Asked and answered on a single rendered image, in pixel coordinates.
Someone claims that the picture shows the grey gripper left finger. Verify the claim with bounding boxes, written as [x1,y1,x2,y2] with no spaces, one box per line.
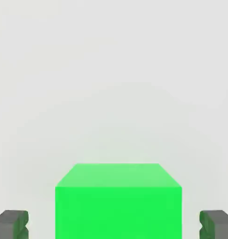
[0,210,29,239]

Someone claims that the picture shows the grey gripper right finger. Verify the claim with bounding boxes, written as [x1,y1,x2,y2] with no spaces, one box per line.
[199,210,228,239]

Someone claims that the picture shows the small green cube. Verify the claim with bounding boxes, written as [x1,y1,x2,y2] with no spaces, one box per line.
[55,162,183,239]

